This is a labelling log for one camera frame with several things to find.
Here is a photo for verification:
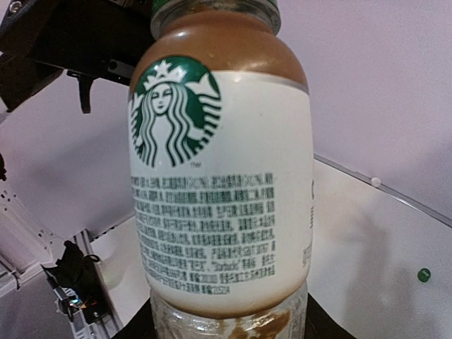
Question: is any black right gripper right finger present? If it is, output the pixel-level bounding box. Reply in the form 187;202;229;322
305;294;353;339

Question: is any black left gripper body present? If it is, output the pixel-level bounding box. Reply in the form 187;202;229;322
1;0;152;113

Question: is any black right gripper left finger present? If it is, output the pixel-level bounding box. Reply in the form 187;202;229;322
113;297;157;339

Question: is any green bottle cap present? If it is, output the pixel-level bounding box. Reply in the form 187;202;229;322
417;268;432;283

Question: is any coffee bottle with dark cap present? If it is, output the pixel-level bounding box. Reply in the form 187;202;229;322
128;1;314;338

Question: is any white blue bottle cap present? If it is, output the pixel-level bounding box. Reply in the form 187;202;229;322
371;177;381;187

